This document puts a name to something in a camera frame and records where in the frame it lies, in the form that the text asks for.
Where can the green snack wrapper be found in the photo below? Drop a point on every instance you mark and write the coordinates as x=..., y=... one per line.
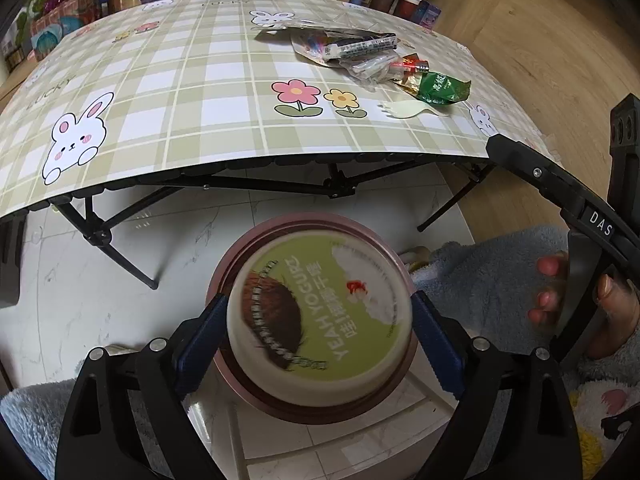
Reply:
x=435, y=88

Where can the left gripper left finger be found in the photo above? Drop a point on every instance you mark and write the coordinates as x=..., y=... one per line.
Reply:
x=198, y=342

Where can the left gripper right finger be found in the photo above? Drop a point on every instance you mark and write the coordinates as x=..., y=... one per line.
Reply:
x=437, y=337

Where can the maroon trash bin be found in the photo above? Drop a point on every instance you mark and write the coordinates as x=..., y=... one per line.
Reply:
x=222, y=281

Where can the red lighter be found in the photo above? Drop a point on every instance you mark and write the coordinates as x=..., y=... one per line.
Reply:
x=408, y=67

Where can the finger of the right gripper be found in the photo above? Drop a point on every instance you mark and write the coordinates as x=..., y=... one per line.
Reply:
x=579, y=206

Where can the cream plastic spork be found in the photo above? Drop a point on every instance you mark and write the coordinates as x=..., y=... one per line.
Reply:
x=409, y=108

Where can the clear plastic wrapper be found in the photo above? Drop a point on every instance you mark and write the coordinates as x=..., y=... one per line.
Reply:
x=374, y=69

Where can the person right hand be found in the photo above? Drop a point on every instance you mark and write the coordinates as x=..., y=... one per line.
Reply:
x=589, y=311

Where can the green plaid tablecloth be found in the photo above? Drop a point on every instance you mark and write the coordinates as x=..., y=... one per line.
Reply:
x=177, y=84

